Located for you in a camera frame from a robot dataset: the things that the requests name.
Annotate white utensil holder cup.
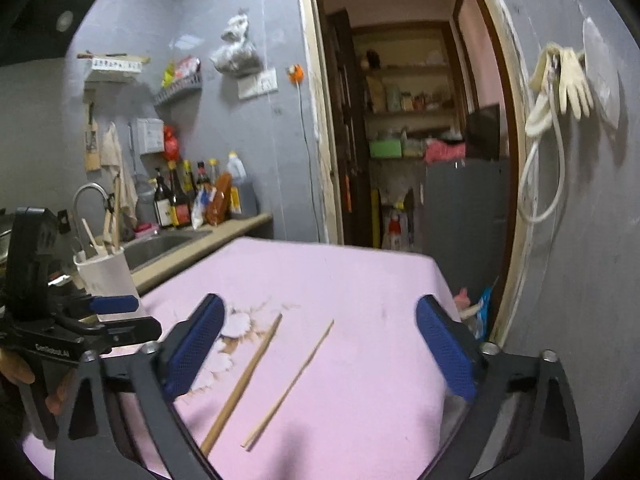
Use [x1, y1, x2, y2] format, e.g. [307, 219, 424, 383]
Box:
[74, 248, 145, 321]

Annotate thick brown wooden chopstick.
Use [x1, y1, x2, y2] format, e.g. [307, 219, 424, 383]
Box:
[200, 313, 283, 457]

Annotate pale thin wooden chopstick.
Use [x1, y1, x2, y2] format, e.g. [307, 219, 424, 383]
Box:
[241, 320, 335, 451]

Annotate thin bamboo chopstick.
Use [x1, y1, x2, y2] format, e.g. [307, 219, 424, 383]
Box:
[81, 218, 105, 256]

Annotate dark round wooden chopstick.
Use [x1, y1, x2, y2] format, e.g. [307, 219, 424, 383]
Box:
[111, 172, 122, 253]

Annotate steel kitchen sink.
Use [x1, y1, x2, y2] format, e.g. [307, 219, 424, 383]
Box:
[124, 231, 207, 272]

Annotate chrome kitchen faucet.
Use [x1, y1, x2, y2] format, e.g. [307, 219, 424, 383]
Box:
[72, 182, 112, 254]

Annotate person's left hand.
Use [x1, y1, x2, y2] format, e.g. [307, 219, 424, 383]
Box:
[0, 348, 76, 416]

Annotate dark soy sauce bottle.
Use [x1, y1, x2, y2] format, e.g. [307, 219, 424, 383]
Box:
[154, 168, 174, 229]

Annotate red label sauce bottle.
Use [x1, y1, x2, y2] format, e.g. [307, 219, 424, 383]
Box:
[168, 160, 191, 229]

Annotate blue snack bag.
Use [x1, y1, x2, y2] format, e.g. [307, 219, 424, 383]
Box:
[454, 282, 497, 341]

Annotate brown sauce pouch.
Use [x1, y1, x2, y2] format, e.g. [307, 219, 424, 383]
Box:
[205, 171, 232, 226]

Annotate hanging beige towel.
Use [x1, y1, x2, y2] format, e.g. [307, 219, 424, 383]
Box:
[100, 122, 138, 226]

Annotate wooden knife holder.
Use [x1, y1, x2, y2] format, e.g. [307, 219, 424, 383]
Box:
[84, 102, 101, 172]

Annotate large oil jug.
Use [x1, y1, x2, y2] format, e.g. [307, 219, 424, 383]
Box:
[227, 152, 258, 219]

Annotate red hanging bag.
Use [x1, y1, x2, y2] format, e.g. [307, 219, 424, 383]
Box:
[163, 125, 180, 162]

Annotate pink floral table cloth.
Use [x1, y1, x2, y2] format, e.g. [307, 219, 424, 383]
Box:
[19, 236, 467, 480]

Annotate grey cabinet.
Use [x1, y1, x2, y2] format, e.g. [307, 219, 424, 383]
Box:
[419, 158, 509, 302]

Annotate hanging plastic bag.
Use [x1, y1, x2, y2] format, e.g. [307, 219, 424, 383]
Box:
[210, 11, 262, 78]

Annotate black range hood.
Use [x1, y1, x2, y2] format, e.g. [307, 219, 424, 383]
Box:
[1, 0, 96, 66]

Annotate pink red cloth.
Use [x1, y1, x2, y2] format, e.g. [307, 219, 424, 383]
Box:
[424, 140, 466, 165]

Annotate green box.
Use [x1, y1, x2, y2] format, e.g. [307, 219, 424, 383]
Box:
[369, 139, 402, 159]

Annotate wooden pantry shelf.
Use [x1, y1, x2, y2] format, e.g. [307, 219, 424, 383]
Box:
[352, 21, 468, 159]

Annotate cream rubber gloves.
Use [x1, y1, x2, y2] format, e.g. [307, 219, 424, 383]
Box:
[525, 42, 594, 139]

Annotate white wall box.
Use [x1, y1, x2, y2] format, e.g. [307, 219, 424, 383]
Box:
[136, 118, 164, 155]

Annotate white hose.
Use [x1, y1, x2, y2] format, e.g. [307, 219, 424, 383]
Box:
[516, 79, 568, 226]

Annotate grey wall spice shelf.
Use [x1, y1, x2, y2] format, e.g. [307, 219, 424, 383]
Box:
[153, 73, 203, 106]

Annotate white wall rack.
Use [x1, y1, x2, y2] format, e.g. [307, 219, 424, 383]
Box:
[76, 52, 151, 82]

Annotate white wall socket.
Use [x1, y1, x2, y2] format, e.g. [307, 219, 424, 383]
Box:
[238, 68, 278, 100]

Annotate orange wall hook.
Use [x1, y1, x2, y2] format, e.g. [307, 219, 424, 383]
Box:
[286, 64, 305, 86]

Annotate grey wall-mounted lid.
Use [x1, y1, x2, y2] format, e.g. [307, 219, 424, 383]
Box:
[582, 18, 620, 130]

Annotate wooden door frame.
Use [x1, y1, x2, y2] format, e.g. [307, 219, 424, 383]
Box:
[294, 0, 536, 346]

